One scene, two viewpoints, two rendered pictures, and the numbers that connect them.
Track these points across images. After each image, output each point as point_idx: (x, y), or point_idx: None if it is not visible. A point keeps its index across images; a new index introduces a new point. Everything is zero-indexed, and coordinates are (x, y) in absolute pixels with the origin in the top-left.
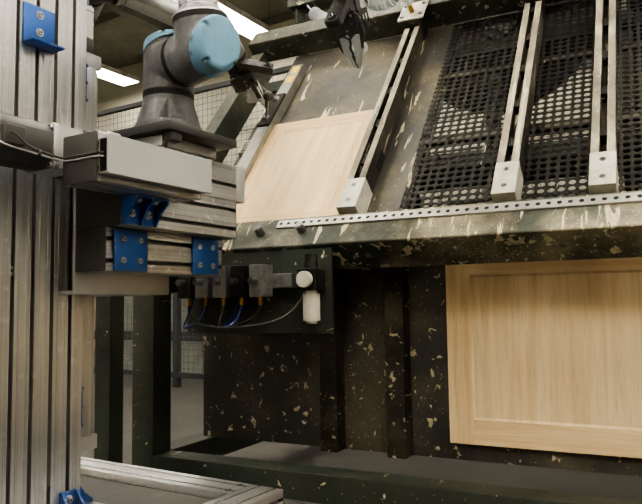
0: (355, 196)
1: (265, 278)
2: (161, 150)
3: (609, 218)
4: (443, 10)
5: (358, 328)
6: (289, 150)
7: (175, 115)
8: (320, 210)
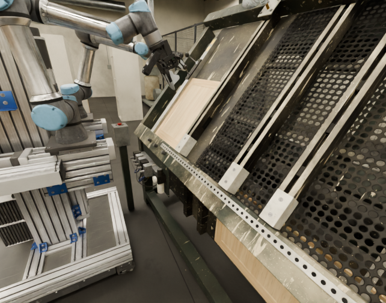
0: (181, 146)
1: (147, 171)
2: (20, 180)
3: (255, 247)
4: (290, 4)
5: None
6: (189, 97)
7: (62, 137)
8: (178, 141)
